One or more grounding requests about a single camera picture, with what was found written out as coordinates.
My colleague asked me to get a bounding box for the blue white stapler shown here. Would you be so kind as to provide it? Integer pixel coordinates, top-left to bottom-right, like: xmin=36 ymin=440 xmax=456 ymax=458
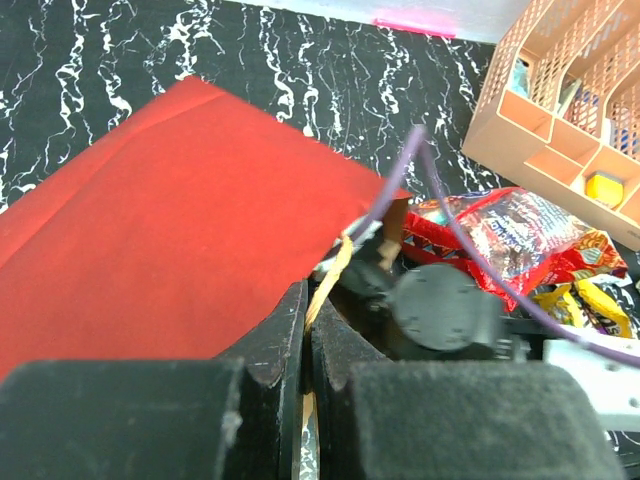
xmin=511 ymin=58 xmax=529 ymax=98

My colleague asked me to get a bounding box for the red large candy bag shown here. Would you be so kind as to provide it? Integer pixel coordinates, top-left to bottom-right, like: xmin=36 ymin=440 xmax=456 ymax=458
xmin=402 ymin=187 xmax=627 ymax=312

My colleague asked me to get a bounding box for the pink desk organizer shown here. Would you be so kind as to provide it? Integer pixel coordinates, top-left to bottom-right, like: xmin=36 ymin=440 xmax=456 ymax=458
xmin=462 ymin=0 xmax=639 ymax=250

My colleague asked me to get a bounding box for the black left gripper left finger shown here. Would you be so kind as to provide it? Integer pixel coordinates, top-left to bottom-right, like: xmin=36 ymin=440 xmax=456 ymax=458
xmin=1 ymin=281 xmax=308 ymax=479

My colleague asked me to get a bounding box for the yellow sponge block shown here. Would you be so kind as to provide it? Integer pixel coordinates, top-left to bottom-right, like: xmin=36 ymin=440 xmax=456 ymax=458
xmin=585 ymin=171 xmax=624 ymax=209

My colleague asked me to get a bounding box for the pink tape strip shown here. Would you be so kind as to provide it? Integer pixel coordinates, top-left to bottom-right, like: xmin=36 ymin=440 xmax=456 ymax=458
xmin=372 ymin=17 xmax=457 ymax=39

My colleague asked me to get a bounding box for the red brown paper bag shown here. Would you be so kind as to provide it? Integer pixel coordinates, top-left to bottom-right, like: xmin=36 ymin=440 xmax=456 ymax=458
xmin=1 ymin=76 xmax=409 ymax=386

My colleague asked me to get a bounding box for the black white stapler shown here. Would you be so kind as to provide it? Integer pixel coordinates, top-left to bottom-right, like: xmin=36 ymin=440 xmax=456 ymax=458
xmin=556 ymin=78 xmax=582 ymax=118

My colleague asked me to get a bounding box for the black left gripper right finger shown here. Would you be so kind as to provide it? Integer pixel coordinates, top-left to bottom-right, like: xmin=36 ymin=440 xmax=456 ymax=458
xmin=311 ymin=304 xmax=625 ymax=479

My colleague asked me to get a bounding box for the yellow candy packet front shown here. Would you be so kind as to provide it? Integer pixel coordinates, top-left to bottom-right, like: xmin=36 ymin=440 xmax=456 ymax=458
xmin=533 ymin=279 xmax=637 ymax=339

